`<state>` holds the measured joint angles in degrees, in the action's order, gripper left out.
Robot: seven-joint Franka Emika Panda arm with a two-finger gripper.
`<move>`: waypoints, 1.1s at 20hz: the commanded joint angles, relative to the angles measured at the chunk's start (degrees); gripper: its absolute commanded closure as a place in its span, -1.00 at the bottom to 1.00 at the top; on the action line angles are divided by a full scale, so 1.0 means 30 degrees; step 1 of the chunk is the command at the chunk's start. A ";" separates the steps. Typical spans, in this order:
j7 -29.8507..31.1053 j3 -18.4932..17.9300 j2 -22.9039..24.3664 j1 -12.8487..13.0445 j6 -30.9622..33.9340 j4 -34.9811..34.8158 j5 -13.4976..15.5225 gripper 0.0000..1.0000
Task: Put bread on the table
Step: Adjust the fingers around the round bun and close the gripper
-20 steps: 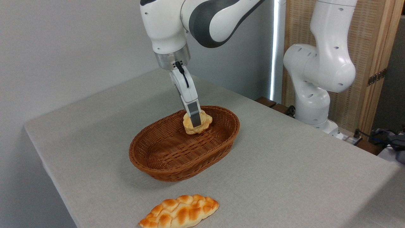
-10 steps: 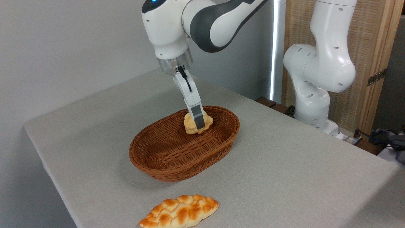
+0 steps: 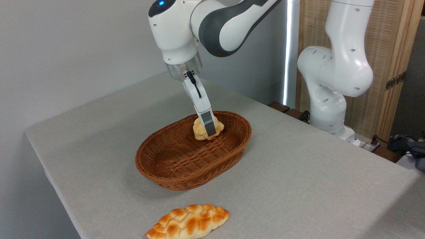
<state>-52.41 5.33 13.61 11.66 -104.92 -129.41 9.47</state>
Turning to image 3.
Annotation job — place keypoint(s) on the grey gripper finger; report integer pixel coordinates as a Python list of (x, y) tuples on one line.
[(209, 124)]

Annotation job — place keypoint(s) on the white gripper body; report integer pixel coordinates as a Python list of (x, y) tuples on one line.
[(201, 103)]

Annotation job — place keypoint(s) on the round bread roll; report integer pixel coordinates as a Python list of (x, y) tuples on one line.
[(199, 131)]

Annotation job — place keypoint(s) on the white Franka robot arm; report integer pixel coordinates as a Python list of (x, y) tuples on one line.
[(172, 33)]

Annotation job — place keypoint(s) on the braided bread loaf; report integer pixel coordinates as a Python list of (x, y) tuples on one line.
[(189, 222)]

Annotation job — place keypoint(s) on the brown wicker basket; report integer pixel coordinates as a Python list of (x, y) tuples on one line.
[(186, 162)]

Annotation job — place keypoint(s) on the brown wooden block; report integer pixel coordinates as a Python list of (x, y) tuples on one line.
[(279, 107), (294, 114)]

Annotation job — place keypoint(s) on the white vertical pole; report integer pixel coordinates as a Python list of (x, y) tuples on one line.
[(290, 49)]

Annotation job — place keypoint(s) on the grey tablecloth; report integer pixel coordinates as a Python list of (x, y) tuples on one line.
[(298, 182)]

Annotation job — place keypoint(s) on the metal screen hinge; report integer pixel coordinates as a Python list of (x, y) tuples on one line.
[(395, 80)]

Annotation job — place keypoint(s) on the wooden bamboo folding screen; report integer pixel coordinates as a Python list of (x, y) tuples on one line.
[(388, 39)]

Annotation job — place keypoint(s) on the grey device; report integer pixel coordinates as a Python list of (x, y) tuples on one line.
[(419, 156)]

